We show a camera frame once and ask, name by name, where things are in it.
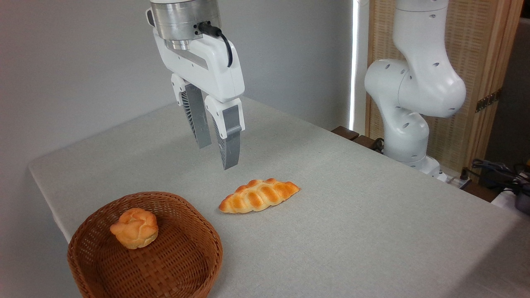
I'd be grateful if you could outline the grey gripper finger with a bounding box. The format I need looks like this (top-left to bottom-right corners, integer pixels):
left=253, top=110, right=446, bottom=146
left=205, top=96, right=246, bottom=171
left=171, top=74, right=212, bottom=149

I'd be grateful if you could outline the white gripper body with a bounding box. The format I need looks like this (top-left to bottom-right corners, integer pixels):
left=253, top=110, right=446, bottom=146
left=153, top=29, right=245, bottom=104

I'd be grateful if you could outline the long braided bread loaf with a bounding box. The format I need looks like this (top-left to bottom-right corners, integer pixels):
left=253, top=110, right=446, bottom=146
left=218, top=178, right=301, bottom=214

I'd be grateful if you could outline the round bread roll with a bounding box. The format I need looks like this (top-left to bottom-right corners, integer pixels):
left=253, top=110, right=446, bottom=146
left=110, top=208, right=159, bottom=250

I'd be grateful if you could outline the brown wicker basket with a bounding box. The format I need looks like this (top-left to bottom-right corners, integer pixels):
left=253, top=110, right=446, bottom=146
left=67, top=191, right=224, bottom=298

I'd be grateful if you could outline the dark wooden block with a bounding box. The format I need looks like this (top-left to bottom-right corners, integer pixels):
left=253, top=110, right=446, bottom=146
left=352, top=135, right=380, bottom=150
left=331, top=126, right=360, bottom=141

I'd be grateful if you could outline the grey tablecloth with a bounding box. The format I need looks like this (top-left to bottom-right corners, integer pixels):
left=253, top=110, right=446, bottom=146
left=28, top=96, right=530, bottom=298

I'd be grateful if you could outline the white power strip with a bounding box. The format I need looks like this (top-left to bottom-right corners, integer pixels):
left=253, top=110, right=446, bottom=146
left=444, top=174, right=472, bottom=190

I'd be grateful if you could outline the metal screen hinge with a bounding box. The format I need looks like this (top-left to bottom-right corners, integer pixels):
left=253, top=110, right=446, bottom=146
left=475, top=88, right=503, bottom=113

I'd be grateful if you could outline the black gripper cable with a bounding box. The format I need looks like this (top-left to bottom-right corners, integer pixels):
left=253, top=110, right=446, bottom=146
left=197, top=22, right=234, bottom=68

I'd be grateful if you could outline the black cable bundle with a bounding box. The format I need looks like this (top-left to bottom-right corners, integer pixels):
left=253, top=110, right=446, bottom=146
left=471, top=159, right=530, bottom=189

